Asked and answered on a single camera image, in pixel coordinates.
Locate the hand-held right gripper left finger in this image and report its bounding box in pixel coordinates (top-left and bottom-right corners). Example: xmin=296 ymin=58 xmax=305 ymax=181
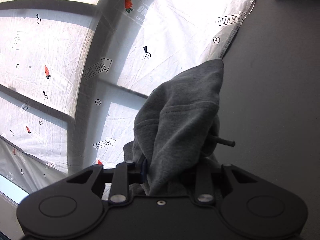
xmin=66 ymin=158 xmax=149 ymax=204

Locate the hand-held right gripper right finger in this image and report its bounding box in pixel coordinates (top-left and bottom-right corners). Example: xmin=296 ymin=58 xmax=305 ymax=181
xmin=196 ymin=163 xmax=253 ymax=204

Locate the grey zip hoodie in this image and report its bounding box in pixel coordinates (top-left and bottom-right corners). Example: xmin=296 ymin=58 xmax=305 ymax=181
xmin=122 ymin=58 xmax=236 ymax=197

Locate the white printed sheet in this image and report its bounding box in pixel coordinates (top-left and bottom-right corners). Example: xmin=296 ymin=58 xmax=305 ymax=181
xmin=0 ymin=0 xmax=261 ymax=193

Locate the dark window frame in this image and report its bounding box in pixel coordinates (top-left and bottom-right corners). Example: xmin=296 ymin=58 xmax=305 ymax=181
xmin=0 ymin=0 xmax=150 ymax=176

